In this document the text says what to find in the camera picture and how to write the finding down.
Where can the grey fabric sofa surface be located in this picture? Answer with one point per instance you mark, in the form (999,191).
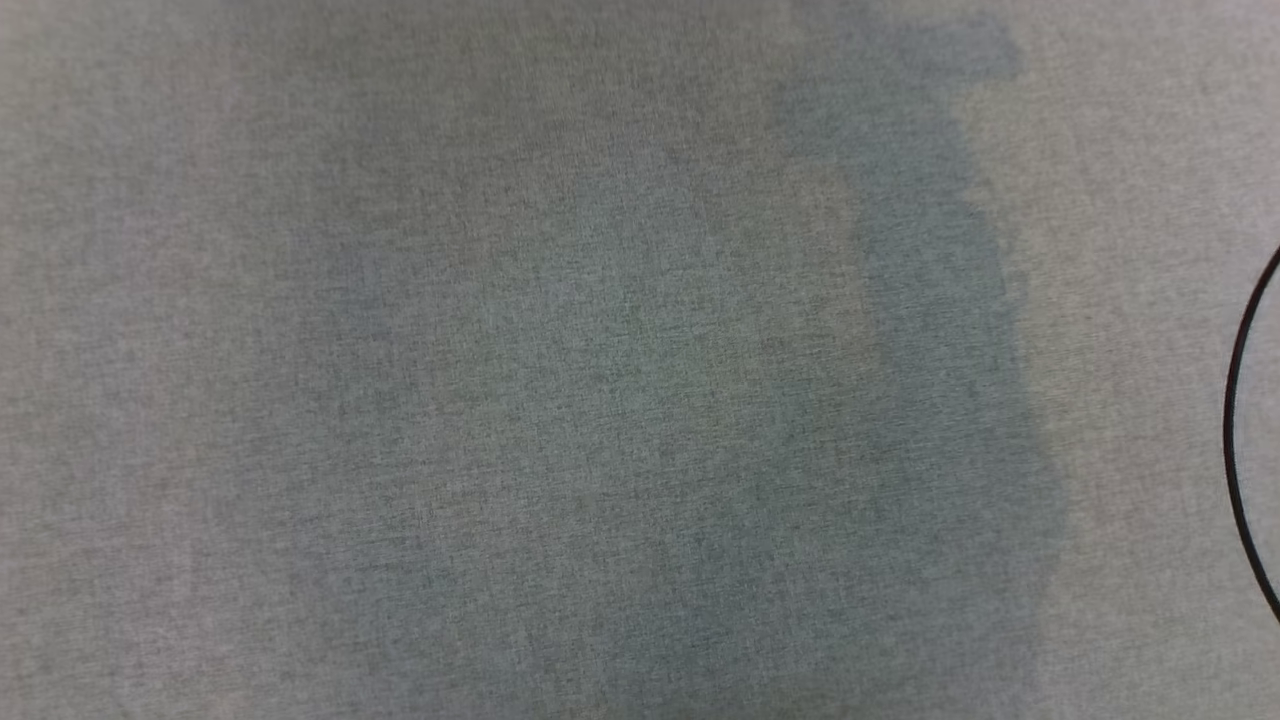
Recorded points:
(560,380)

